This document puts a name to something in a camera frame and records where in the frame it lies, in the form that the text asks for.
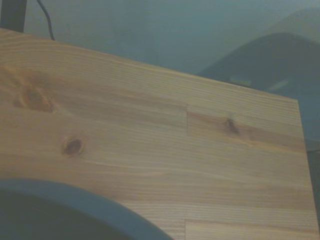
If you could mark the dark blue round plate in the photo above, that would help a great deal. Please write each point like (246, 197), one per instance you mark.
(65, 215)

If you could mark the black office chair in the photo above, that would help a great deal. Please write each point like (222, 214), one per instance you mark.
(270, 62)

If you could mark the black stand post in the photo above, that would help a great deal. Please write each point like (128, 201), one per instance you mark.
(13, 15)

